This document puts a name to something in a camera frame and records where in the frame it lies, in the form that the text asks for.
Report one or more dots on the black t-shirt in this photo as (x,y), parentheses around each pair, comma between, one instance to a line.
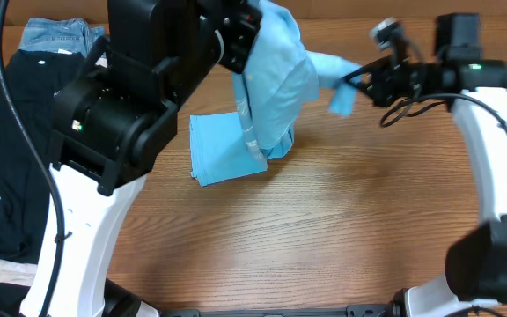
(34,79)

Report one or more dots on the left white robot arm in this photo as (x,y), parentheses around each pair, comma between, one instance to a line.
(109,125)

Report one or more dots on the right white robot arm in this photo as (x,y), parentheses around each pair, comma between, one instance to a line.
(474,90)

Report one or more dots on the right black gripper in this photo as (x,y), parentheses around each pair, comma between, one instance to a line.
(383,89)

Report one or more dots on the blue denim jeans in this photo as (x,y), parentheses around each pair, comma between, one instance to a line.
(72,36)

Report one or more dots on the light blue printed t-shirt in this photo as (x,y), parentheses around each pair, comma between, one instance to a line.
(280,77)

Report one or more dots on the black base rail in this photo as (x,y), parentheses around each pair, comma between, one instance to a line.
(364,310)

